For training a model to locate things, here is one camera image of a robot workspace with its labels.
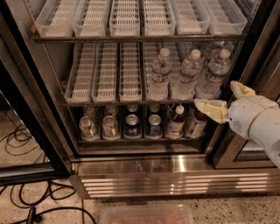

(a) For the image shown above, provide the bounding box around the brown tea bottle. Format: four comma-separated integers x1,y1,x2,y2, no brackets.
165,104,186,139
185,104,208,138

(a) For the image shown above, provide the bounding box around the clear tray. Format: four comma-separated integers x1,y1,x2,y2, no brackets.
65,43,96,103
92,43,117,102
162,42,194,101
171,0,210,35
143,0,176,37
195,41,231,100
119,43,142,102
35,0,79,38
201,0,247,35
109,0,140,37
73,0,111,38
143,43,162,101

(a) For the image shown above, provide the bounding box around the top clear tray far right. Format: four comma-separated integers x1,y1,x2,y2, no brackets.
201,0,247,35

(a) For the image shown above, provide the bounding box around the black floor cable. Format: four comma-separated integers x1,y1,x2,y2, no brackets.
0,122,98,224

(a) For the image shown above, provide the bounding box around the blue pepsi can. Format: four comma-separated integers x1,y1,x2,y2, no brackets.
124,114,141,139
145,115,162,139
148,104,161,115
126,104,139,115

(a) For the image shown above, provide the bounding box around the green soda can front left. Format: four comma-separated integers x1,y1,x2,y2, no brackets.
79,116,99,142

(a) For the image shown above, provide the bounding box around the water bottle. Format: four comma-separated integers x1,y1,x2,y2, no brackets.
149,48,172,101
202,41,225,70
175,49,202,99
196,49,231,100

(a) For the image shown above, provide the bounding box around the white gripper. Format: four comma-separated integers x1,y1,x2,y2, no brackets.
194,80,278,140

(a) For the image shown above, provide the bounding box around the wire fridge shelf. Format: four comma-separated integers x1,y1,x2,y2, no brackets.
32,34,246,44
62,99,194,107

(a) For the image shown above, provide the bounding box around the blue pepsi can rear right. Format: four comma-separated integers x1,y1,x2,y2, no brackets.
148,104,161,115

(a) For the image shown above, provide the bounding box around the middle clear tray far right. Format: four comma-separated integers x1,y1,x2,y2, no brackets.
195,41,231,100

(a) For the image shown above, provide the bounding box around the green soda can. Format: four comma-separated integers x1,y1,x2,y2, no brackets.
102,115,120,141
79,116,99,142
83,106,98,117
105,105,119,117

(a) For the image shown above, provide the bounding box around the brown tea bottle left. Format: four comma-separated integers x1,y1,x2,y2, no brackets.
165,104,186,139

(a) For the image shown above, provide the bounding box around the middle wire fridge shelf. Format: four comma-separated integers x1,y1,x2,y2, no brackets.
62,99,194,107

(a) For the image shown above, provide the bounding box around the blue pepsi can front left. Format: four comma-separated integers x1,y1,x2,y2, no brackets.
124,114,141,139

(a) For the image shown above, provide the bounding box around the stainless steel display fridge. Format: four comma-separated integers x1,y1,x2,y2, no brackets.
0,0,280,199

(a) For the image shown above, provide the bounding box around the top wire fridge shelf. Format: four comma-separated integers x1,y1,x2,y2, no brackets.
32,34,246,44

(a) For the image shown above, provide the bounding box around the middle clear tray far left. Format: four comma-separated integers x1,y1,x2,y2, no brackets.
65,43,96,103

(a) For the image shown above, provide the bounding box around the blue pepsi can front right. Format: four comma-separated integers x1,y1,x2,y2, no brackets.
145,115,162,139

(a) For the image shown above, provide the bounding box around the green soda can rear left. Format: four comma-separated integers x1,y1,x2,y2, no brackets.
83,106,98,117

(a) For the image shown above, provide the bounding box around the brown tea bottle right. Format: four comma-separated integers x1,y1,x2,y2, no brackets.
185,104,208,138

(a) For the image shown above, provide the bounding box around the blue pepsi can rear left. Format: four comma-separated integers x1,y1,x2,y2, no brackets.
126,104,139,115

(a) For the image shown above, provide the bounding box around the top clear tray far left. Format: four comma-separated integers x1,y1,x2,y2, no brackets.
35,0,79,38

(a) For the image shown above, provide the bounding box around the clear plastic bin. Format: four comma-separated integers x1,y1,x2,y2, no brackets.
99,204,195,224

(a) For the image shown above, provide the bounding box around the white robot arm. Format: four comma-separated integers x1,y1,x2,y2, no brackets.
194,80,280,168

